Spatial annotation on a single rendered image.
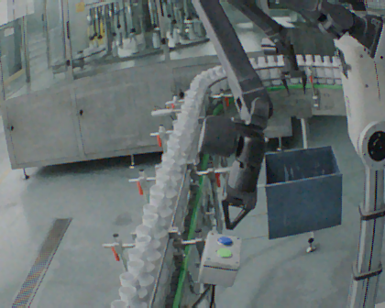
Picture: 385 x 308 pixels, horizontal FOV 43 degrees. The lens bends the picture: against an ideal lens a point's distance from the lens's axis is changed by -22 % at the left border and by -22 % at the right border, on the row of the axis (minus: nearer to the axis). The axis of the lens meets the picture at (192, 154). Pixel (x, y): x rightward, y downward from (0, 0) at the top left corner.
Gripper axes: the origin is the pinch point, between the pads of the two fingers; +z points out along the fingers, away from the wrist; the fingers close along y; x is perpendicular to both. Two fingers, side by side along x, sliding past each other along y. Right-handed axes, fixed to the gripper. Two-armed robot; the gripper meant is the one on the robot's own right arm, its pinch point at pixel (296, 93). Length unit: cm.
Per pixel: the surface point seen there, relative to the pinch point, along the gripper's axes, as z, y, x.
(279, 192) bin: 30.1, 11.4, 15.9
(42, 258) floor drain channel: 121, 181, -102
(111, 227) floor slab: 122, 134, -157
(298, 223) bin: 43.8, 4.5, 15.9
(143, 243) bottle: 4, 39, 92
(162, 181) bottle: 5, 40, 56
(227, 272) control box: 13, 22, 94
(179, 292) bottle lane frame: 21, 35, 90
